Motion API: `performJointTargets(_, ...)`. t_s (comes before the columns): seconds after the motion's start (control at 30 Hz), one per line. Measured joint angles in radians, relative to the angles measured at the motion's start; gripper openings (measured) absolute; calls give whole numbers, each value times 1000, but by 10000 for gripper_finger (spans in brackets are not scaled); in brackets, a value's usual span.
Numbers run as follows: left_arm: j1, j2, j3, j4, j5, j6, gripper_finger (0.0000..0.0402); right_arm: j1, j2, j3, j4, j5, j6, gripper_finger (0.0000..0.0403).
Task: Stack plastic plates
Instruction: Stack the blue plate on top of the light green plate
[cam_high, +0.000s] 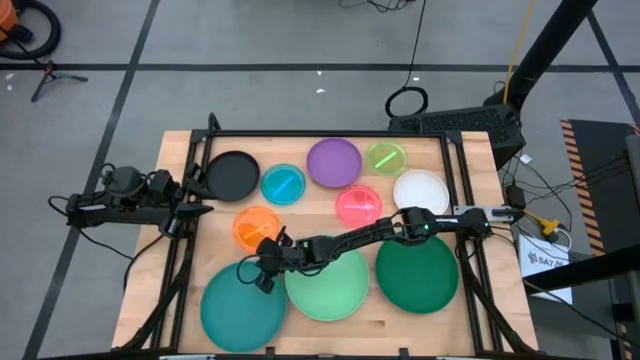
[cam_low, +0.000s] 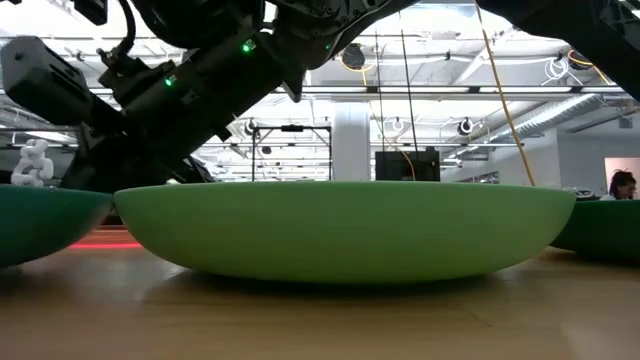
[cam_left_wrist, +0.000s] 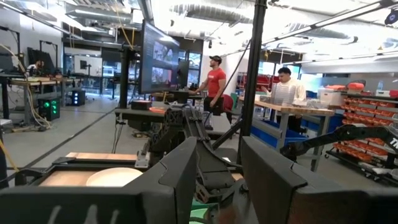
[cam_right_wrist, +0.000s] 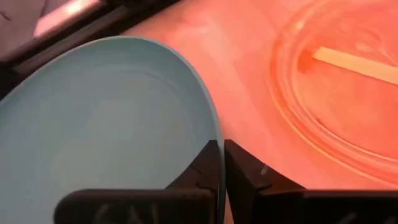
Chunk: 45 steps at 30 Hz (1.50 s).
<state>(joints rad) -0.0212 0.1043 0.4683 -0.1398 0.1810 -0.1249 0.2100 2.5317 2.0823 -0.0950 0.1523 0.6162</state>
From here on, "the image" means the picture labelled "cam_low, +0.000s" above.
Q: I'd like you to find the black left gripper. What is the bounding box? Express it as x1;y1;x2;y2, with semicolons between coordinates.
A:
59;58;232;194

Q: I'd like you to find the orange transparent plastic plate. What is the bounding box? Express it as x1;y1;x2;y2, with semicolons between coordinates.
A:
67;227;146;251

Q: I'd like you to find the teal green plastic plate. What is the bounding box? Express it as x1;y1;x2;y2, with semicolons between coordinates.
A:
0;183;113;269

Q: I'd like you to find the dark green plastic plate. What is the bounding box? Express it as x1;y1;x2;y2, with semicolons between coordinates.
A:
549;198;640;264

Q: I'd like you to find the white robot figure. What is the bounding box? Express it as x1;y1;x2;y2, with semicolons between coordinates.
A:
10;138;55;188

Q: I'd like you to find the light green plastic plate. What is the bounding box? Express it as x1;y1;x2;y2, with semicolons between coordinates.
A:
112;180;577;285

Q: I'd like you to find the black computer case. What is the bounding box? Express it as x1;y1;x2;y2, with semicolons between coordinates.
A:
374;148;442;183

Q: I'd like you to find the long ceiling light strip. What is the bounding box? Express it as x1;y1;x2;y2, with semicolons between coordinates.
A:
272;84;629;96

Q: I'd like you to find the person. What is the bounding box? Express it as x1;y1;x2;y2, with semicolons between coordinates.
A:
599;169;639;202

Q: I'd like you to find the black camera cable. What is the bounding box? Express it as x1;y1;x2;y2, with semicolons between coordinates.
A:
97;0;139;69

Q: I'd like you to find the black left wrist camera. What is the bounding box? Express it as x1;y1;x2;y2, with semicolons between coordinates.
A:
0;35;99;129

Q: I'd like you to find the black metal frame stand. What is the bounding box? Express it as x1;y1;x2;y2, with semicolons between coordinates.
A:
251;124;334;182

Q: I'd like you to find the black ceiling cable reel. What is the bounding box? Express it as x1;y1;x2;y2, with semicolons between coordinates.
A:
341;42;367;72
567;48;596;72

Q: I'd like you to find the black hanging cable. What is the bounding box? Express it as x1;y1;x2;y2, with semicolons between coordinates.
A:
398;12;420;154
373;29;385;151

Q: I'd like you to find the yellow hanging cable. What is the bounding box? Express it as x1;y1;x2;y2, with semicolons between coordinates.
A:
472;0;537;187

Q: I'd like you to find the silver ventilation duct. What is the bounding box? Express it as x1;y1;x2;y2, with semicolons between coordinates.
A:
487;93;619;146

